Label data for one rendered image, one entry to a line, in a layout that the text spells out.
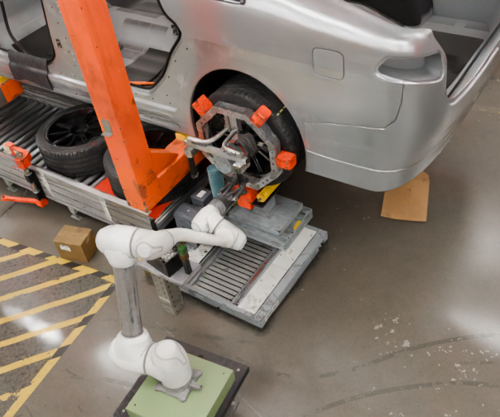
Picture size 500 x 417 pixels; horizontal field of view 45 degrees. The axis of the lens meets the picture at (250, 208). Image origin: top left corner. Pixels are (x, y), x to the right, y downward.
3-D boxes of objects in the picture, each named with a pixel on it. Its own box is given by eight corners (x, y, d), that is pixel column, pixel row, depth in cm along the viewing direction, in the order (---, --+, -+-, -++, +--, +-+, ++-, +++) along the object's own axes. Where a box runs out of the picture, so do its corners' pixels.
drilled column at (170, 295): (185, 304, 377) (170, 260, 349) (175, 316, 371) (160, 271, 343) (172, 299, 382) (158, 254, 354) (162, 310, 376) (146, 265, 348)
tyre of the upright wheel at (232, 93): (207, 115, 393) (283, 181, 392) (185, 135, 379) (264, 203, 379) (243, 50, 339) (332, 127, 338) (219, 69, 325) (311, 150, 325)
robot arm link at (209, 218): (204, 211, 319) (223, 225, 317) (185, 230, 310) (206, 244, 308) (206, 199, 311) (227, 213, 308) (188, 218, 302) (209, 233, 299)
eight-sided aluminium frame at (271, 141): (286, 192, 356) (277, 115, 320) (280, 198, 353) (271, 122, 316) (212, 167, 382) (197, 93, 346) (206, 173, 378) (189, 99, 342)
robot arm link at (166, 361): (185, 392, 282) (175, 366, 267) (150, 384, 287) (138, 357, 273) (197, 364, 293) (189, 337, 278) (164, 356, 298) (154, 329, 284)
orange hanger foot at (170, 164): (212, 150, 405) (204, 107, 381) (163, 198, 375) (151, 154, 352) (193, 145, 413) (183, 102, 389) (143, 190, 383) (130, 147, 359)
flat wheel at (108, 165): (214, 151, 446) (209, 125, 430) (183, 212, 401) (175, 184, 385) (134, 145, 465) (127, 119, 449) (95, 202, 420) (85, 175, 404)
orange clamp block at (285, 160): (283, 159, 341) (296, 163, 337) (276, 167, 337) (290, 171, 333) (281, 149, 337) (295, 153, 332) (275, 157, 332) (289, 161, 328)
